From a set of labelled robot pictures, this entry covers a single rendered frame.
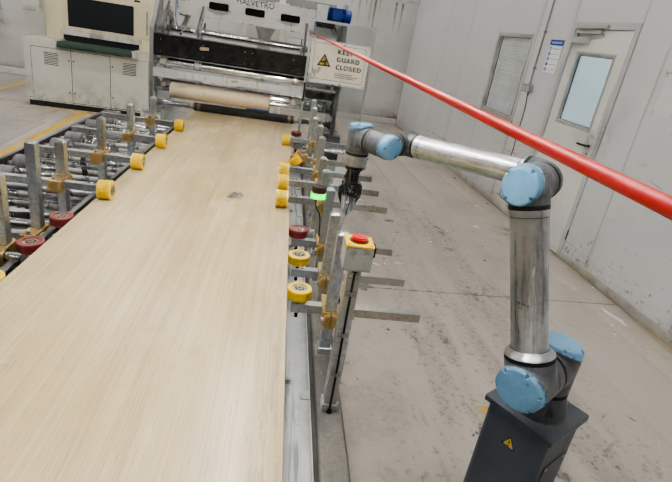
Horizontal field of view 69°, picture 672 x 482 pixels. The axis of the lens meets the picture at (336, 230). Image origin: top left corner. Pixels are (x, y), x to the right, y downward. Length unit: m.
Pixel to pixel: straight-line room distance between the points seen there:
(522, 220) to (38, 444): 1.26
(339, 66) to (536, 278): 2.96
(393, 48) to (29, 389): 10.14
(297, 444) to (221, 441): 0.43
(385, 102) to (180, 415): 10.12
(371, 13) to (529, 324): 9.56
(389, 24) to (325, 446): 9.94
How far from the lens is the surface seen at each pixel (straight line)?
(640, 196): 0.23
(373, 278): 1.87
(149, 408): 1.16
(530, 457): 1.89
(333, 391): 1.41
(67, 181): 2.26
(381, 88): 10.88
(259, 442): 1.08
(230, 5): 4.45
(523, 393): 1.61
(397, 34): 10.87
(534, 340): 1.58
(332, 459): 1.35
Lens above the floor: 1.68
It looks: 22 degrees down
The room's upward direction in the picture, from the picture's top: 9 degrees clockwise
